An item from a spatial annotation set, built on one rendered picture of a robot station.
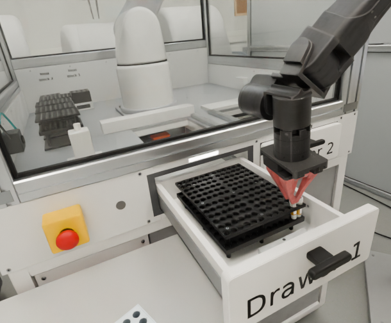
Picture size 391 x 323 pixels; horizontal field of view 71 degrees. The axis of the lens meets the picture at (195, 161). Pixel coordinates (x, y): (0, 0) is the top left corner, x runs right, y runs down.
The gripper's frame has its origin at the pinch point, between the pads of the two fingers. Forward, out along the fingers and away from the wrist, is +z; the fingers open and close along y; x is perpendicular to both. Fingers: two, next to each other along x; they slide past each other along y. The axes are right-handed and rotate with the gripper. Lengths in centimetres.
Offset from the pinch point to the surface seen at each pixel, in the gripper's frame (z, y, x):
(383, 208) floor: 108, -72, 127
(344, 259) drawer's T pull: 0.1, 15.0, -2.5
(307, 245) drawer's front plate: -1.5, 11.8, -6.0
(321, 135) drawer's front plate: 5.0, -24.7, 28.2
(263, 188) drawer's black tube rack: 2.0, -7.7, -1.3
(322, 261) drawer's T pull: -0.3, 14.2, -5.5
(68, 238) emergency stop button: -0.2, -10.5, -40.6
